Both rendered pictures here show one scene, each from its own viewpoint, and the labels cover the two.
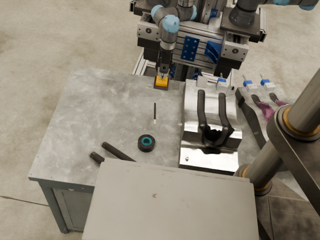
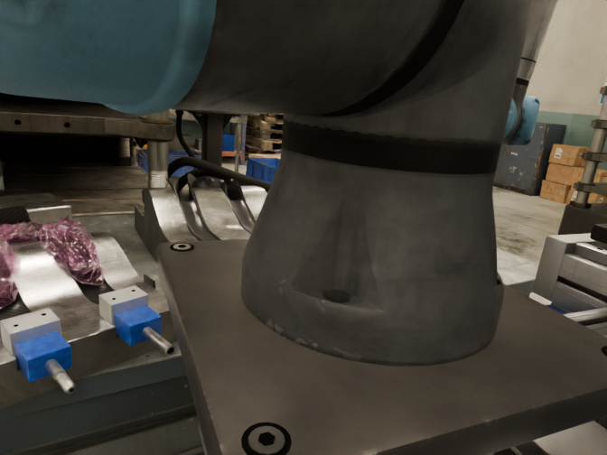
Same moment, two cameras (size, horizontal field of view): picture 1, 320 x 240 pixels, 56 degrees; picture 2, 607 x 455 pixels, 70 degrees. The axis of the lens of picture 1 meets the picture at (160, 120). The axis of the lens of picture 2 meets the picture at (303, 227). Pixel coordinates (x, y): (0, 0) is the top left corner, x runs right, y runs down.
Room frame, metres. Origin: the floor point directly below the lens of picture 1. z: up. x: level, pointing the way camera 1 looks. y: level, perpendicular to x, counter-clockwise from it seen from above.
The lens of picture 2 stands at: (1.78, -0.51, 1.15)
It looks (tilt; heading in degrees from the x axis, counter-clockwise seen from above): 17 degrees down; 151
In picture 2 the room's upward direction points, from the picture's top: 6 degrees clockwise
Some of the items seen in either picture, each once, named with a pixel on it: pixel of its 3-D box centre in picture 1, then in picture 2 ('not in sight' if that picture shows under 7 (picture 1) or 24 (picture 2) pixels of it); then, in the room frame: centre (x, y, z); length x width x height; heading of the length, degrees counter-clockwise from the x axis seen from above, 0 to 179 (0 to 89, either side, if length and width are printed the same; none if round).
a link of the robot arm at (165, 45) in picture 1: (167, 42); not in sight; (1.21, 0.03, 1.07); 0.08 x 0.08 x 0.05
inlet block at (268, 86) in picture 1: (265, 82); (47, 359); (1.31, -0.54, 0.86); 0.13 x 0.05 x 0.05; 20
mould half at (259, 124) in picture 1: (278, 120); (17, 268); (1.03, -0.59, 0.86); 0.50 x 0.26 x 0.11; 20
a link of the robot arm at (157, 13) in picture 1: (164, 16); (495, 118); (1.31, 0.07, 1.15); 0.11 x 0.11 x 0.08; 33
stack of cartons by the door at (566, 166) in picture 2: not in sight; (577, 176); (-1.94, 6.06, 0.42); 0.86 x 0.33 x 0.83; 179
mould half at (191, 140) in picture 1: (209, 122); (220, 228); (0.93, -0.24, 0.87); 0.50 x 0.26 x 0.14; 3
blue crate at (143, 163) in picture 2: not in sight; (171, 162); (-2.86, 0.41, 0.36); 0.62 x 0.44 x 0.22; 89
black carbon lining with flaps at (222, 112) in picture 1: (214, 113); (219, 208); (0.95, -0.25, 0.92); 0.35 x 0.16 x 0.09; 3
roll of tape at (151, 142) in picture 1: (146, 143); not in sight; (0.78, 0.04, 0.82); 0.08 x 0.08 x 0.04
